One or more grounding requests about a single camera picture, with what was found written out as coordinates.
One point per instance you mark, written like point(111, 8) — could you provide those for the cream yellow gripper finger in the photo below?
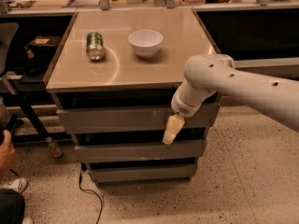
point(173, 126)

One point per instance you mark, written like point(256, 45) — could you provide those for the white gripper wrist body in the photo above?
point(182, 107)

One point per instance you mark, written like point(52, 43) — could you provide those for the grey top drawer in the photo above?
point(115, 119)

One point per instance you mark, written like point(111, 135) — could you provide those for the grey drawer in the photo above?
point(115, 119)
point(112, 175)
point(140, 151)

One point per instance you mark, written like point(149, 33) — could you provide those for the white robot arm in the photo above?
point(204, 75)

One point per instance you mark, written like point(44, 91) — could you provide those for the grey middle drawer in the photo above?
point(140, 151)

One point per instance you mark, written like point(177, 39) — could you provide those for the grey bottom drawer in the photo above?
point(112, 175)

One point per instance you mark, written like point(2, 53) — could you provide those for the grey drawer cabinet with top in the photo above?
point(122, 78)

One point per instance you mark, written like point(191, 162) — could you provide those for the person's hand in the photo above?
point(8, 155)

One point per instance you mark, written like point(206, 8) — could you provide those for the white bowl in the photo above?
point(145, 43)

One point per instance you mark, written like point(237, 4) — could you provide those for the green soda can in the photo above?
point(95, 46)

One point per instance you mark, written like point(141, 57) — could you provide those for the small plastic bottle on floor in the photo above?
point(54, 148)

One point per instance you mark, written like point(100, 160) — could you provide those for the black box with label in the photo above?
point(44, 42)

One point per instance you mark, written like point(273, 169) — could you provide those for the white sneaker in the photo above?
point(19, 185)
point(27, 220)

